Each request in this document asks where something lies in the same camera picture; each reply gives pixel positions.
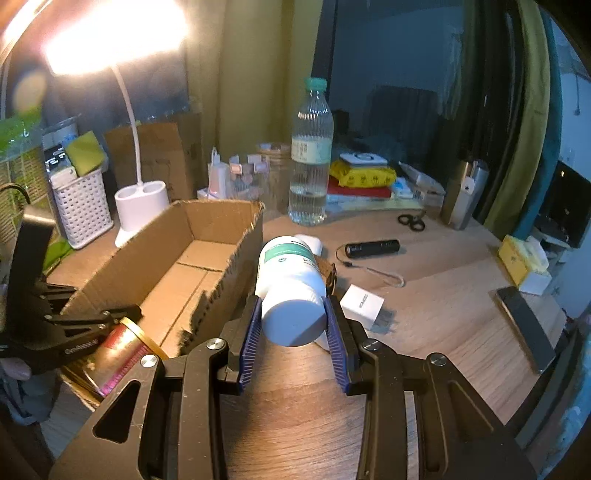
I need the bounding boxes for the flat white box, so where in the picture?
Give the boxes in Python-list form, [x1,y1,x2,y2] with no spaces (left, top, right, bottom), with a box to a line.
[339,151,389,169]

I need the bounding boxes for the clear plastic water bottle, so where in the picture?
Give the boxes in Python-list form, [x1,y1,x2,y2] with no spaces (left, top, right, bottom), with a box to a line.
[288,78,334,227]

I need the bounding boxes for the black smartphone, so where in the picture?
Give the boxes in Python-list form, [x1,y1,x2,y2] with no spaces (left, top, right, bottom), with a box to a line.
[496,286,557,374]

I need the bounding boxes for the white earbud case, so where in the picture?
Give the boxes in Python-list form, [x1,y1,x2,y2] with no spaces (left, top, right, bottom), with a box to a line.
[293,233,324,257]

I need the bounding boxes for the yellow tissue packet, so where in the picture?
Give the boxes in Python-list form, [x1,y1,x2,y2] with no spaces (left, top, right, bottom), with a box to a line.
[329,159,398,189]

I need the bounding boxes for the white plastic basket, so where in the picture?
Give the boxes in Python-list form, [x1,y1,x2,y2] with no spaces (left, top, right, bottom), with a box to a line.
[50,166,115,250]

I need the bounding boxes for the person's left hand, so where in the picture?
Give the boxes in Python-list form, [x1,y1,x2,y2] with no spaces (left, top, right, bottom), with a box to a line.
[0,357,32,382]

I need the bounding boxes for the black scissors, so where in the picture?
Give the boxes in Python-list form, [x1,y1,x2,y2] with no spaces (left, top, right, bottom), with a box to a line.
[398,210,426,232]

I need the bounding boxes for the dark monitor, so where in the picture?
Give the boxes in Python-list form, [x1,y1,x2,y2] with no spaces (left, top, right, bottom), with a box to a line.
[538,159,588,250]

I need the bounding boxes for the black cable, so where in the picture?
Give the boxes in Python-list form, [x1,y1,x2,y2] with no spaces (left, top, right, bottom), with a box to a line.
[0,184,31,205]

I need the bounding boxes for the small white cube box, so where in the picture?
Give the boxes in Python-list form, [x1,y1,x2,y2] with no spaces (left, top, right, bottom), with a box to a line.
[339,284,385,330]

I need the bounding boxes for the yellow tissue box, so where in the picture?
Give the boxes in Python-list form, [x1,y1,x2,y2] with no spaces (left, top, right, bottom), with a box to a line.
[498,234,552,296]

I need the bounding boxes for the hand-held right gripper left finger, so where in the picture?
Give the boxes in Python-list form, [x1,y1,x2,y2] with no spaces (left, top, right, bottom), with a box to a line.
[48,295,265,480]

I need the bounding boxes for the green sponge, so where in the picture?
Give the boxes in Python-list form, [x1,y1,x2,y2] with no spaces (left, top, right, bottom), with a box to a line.
[64,130,106,177]

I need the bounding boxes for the white pill bottle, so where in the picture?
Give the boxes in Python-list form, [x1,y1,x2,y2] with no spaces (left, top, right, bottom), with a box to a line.
[255,235,329,348]

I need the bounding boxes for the brown cardboard box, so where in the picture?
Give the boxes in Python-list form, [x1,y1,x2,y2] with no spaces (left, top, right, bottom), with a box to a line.
[48,198,266,411]

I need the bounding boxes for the yellow-green curtain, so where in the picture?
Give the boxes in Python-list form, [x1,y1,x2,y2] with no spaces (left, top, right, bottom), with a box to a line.
[185,0,319,144]

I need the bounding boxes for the clear plastic container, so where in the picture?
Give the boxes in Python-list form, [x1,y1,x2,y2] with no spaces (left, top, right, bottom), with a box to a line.
[42,117,80,154]

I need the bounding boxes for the glass jar with stickers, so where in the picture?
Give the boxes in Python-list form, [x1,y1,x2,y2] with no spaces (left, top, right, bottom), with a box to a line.
[229,143,293,217]

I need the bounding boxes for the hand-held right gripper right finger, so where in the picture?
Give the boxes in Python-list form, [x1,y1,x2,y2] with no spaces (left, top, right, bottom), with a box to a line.
[322,295,539,480]

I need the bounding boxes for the red book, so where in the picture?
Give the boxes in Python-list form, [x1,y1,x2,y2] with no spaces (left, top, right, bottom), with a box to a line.
[327,178,393,200]

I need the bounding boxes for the white desk lamp base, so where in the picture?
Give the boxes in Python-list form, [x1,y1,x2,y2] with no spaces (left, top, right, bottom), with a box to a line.
[44,0,190,250]

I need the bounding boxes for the white charger with cable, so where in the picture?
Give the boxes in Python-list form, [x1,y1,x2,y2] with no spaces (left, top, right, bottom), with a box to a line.
[208,148,232,200]

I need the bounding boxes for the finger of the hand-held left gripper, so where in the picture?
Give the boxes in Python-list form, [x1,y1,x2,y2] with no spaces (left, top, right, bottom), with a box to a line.
[46,304,142,366]
[42,281,77,306]

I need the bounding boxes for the red gold-rimmed tin can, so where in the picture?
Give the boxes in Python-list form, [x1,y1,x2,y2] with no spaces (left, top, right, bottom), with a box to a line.
[69,318,170,398]

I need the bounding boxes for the flat brown cardboard sheet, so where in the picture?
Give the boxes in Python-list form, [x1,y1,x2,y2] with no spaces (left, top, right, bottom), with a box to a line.
[102,113,204,202]

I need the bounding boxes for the white paper packets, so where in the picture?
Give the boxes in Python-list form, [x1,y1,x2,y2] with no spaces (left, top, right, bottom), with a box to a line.
[392,161,446,204]

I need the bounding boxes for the black flashlight with lanyard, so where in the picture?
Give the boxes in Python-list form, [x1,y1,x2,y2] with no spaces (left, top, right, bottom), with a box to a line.
[336,239,406,288]

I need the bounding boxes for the green printed box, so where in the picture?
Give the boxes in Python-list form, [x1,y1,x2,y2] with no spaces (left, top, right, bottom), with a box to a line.
[0,115,70,273]

